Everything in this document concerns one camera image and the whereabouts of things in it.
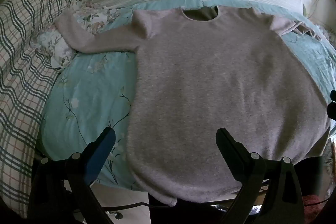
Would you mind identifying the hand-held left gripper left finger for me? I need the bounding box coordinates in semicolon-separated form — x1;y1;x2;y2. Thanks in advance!
28;127;116;224

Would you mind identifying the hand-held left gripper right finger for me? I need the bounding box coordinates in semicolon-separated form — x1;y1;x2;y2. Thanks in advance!
215;128;306;224

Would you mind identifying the white floral cloth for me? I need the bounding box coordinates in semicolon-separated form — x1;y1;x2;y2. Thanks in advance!
35;1;118;69

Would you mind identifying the black floor cable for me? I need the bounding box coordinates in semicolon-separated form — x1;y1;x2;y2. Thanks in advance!
100;202;170;212

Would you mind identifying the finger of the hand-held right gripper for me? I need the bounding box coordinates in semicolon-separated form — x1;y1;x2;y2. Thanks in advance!
327;90;336;121

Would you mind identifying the red cloth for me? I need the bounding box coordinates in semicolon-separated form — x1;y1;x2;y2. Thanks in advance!
302;194;332;214

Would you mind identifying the teal floral bedsheet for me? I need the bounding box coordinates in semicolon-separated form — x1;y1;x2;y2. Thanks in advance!
42;0;336;191

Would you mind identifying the grey knit sweater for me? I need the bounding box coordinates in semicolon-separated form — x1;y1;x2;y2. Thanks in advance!
56;5;331;207

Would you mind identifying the plaid blanket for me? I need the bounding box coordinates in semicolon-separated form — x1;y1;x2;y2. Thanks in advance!
0;0;79;219

